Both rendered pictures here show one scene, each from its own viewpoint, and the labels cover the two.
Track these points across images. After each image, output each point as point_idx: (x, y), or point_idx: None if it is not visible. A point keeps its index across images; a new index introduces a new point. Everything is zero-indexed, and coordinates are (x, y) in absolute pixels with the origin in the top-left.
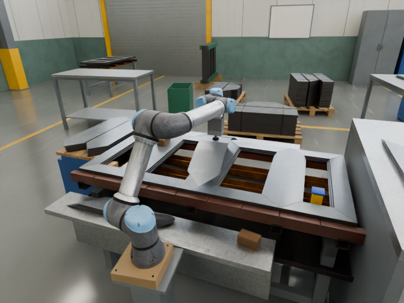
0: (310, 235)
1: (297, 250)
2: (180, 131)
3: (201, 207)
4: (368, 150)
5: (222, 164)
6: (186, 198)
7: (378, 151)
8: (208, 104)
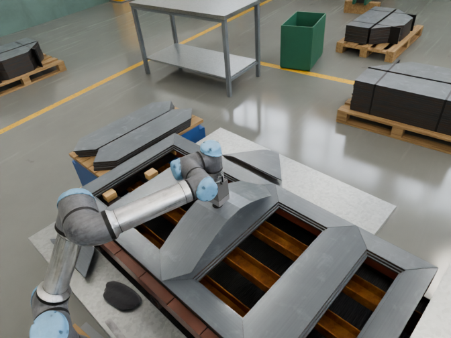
0: None
1: None
2: (94, 243)
3: (163, 305)
4: (428, 320)
5: (229, 235)
6: (149, 288)
7: (446, 328)
8: (163, 192)
